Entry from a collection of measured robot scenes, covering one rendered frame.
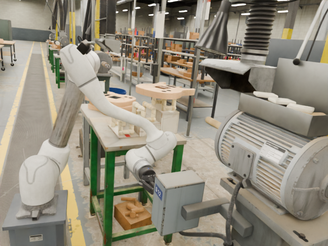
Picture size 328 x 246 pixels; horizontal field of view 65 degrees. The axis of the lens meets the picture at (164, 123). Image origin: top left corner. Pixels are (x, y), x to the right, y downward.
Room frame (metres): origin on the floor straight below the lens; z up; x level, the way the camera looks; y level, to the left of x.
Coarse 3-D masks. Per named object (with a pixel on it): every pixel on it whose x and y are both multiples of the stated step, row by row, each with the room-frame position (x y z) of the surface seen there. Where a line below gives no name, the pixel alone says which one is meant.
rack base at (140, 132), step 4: (148, 116) 1.90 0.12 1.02; (128, 124) 1.87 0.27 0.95; (156, 124) 1.74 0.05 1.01; (160, 124) 1.75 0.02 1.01; (136, 128) 1.73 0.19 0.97; (140, 128) 1.68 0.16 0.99; (136, 132) 1.72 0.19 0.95; (140, 132) 1.68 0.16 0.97; (144, 132) 1.69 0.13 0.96; (140, 136) 1.68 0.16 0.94; (144, 136) 1.70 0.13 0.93
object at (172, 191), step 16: (160, 176) 0.83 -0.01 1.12; (176, 176) 0.84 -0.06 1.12; (192, 176) 0.85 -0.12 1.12; (160, 192) 0.78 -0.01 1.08; (176, 192) 0.77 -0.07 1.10; (192, 192) 0.80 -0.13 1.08; (160, 208) 0.77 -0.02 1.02; (176, 208) 0.77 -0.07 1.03; (160, 224) 0.76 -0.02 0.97; (176, 224) 0.78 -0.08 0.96; (192, 224) 0.81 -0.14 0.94; (224, 240) 0.72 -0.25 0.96
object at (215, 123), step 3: (207, 117) 1.17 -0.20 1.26; (210, 117) 1.17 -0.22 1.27; (207, 120) 1.15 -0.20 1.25; (210, 120) 1.14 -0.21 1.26; (213, 120) 1.13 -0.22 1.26; (216, 120) 1.13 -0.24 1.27; (210, 123) 1.13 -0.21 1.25; (213, 123) 1.11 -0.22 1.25; (216, 123) 1.10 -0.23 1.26; (219, 123) 1.08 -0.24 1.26; (213, 126) 1.12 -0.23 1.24; (216, 126) 1.09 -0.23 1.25
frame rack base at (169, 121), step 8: (160, 104) 1.99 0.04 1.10; (160, 112) 1.77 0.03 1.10; (168, 112) 1.78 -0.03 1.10; (176, 112) 1.81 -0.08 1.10; (160, 120) 1.76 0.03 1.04; (168, 120) 1.78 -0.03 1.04; (176, 120) 1.82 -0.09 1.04; (160, 128) 1.75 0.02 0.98; (168, 128) 1.79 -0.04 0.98; (176, 128) 1.82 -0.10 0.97
